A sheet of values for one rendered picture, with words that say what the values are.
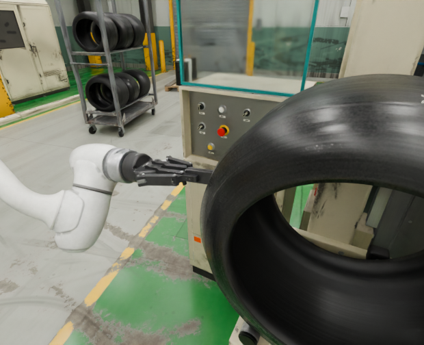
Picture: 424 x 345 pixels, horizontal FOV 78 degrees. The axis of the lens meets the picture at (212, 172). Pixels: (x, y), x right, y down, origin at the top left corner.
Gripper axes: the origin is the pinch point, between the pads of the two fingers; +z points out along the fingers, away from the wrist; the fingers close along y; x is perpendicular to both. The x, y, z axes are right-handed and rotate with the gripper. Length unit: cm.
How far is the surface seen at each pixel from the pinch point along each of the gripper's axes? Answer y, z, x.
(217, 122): 64, -30, 8
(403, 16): 26, 34, -26
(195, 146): 64, -44, 21
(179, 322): 27, -49, 117
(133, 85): 274, -285, 17
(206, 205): -9.5, 6.6, 0.2
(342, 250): 24, 29, 33
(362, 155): -11.4, 29.7, -12.3
